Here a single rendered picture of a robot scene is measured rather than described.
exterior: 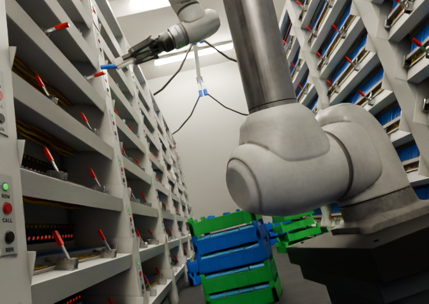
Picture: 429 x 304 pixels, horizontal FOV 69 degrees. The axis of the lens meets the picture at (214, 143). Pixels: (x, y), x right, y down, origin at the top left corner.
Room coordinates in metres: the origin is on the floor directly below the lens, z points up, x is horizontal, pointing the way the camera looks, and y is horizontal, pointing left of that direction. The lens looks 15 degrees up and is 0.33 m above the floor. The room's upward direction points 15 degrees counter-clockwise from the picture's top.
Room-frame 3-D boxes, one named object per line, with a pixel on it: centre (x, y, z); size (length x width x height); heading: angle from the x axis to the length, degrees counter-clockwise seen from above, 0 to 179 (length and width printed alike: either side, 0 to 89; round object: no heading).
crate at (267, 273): (1.49, 0.04, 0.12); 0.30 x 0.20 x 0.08; 77
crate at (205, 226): (1.49, 0.04, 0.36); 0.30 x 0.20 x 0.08; 77
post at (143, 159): (1.85, 0.51, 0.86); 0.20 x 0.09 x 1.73; 93
